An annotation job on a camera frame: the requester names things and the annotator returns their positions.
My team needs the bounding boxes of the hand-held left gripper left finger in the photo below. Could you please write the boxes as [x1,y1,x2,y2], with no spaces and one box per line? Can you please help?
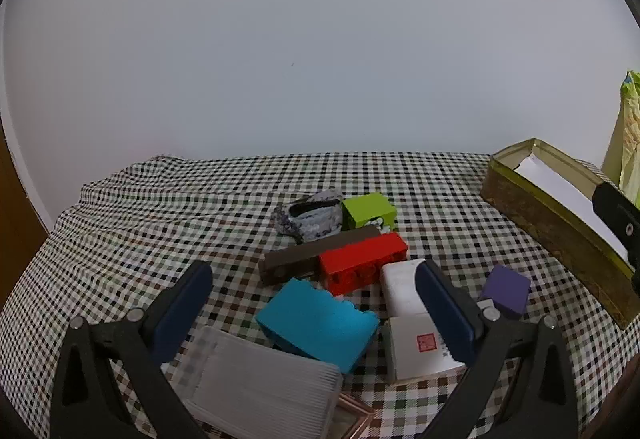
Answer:
[49,260,213,439]

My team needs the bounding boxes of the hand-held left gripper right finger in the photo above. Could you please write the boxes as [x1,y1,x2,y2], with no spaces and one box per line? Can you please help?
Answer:
[415,259,593,439]

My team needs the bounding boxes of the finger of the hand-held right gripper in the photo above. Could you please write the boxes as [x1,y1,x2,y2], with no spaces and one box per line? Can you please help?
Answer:
[592,182,640,297]

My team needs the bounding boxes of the white charger plug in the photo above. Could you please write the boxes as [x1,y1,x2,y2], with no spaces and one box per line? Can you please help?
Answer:
[380,259,441,320]

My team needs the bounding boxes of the purple block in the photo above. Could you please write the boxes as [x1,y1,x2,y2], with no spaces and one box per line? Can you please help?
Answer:
[481,265,532,319]

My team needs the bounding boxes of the gold tin box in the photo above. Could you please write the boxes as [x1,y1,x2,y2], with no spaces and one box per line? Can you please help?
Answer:
[480,138,640,331]

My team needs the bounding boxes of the red toy block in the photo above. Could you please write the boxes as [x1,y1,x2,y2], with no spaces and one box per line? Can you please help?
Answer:
[318,232,408,297]

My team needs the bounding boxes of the brown toy brick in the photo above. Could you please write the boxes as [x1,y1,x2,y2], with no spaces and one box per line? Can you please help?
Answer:
[259,225,382,288]

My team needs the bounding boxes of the blue toy block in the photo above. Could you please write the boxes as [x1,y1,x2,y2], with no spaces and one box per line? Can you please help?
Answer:
[255,278,380,375]

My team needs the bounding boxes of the pink picture frame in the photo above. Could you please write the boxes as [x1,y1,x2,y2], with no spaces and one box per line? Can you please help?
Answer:
[325,393,376,439]

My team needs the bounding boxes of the green toy block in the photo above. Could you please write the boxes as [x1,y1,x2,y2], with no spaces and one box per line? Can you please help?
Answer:
[341,192,397,232]

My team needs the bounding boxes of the grey patterned fabric pouch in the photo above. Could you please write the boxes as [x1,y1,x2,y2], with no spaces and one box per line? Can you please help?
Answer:
[272,189,345,242]

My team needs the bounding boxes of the white box with red stamp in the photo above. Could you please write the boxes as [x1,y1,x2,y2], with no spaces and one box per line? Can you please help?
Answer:
[384,314,468,382]

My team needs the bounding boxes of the green yellow printed cloth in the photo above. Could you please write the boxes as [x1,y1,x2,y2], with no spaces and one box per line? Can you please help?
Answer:
[601,69,640,210]

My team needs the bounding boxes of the checkered tablecloth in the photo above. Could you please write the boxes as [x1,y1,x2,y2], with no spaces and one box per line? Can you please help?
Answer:
[0,151,640,439]

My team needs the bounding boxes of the clear ribbed plastic case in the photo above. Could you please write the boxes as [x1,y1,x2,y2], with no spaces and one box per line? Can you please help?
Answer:
[160,325,345,439]

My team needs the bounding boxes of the brown wooden panel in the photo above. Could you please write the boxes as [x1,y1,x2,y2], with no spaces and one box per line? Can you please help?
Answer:
[0,119,51,310]

